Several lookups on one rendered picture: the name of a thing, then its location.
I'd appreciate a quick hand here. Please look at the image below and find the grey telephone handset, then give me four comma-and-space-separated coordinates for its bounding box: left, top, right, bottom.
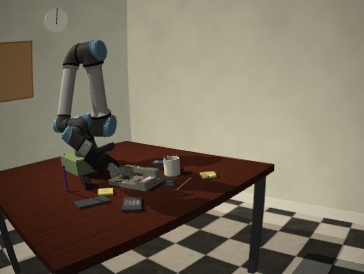
122, 165, 160, 176

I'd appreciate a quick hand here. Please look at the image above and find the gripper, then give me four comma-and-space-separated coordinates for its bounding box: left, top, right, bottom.
84, 145, 127, 178

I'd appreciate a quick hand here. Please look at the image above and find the white mug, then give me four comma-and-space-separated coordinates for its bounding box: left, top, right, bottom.
163, 156, 180, 177

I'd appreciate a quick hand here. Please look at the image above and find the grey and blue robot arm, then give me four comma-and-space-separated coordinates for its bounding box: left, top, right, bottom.
53, 40, 117, 157

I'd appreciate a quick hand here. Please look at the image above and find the yellow sticky note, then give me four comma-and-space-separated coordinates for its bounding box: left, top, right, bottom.
98, 188, 113, 196
200, 171, 217, 179

